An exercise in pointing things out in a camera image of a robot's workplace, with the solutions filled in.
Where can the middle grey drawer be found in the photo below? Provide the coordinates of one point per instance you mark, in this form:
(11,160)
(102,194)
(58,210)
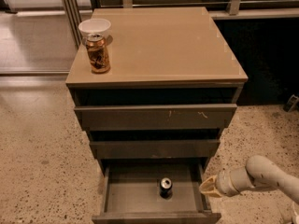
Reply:
(157,149)

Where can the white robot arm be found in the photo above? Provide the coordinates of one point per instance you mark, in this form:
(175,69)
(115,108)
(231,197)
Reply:
(258,174)

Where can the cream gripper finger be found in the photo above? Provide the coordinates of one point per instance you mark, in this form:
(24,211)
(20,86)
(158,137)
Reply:
(209,183)
(210,191)

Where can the brown patterned drink can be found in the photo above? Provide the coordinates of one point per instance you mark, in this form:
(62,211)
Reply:
(96,47)

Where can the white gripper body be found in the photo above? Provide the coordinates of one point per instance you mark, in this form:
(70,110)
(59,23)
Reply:
(222,183)

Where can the white paper bowl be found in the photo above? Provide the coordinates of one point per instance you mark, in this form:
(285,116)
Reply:
(95,26)

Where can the bottom grey open drawer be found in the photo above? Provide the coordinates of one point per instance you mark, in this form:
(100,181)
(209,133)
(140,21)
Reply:
(132,195)

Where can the blue pepsi can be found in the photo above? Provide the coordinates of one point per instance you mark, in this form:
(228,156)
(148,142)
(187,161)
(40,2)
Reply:
(165,187)

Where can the grey drawer cabinet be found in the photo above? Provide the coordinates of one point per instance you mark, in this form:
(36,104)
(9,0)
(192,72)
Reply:
(158,56)

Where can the grey bracket on floor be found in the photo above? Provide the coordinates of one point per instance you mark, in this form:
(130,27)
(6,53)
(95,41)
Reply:
(291,104)

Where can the top grey drawer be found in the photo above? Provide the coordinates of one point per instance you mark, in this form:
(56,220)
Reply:
(155,117)

